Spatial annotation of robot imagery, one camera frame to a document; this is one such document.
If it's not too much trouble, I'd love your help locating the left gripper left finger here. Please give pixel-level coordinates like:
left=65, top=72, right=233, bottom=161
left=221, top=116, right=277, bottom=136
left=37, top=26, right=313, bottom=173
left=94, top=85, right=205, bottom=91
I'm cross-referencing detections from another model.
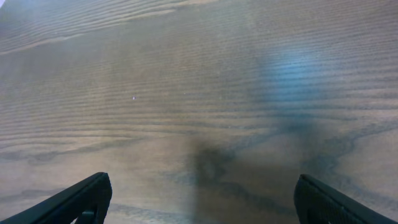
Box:
left=1, top=172, right=113, bottom=224

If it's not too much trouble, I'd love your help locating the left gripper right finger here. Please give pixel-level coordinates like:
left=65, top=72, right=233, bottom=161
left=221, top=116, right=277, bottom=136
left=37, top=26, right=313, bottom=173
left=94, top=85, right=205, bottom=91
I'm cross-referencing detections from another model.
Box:
left=294, top=174, right=397, bottom=224

